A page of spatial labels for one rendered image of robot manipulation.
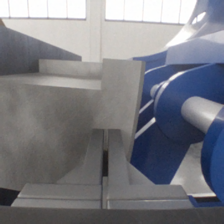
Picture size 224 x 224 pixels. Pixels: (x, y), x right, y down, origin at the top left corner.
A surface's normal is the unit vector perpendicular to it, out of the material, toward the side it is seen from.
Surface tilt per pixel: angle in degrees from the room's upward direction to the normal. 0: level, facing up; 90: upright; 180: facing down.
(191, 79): 90
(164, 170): 90
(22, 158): 90
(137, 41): 90
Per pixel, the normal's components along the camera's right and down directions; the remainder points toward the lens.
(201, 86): 0.04, 0.28
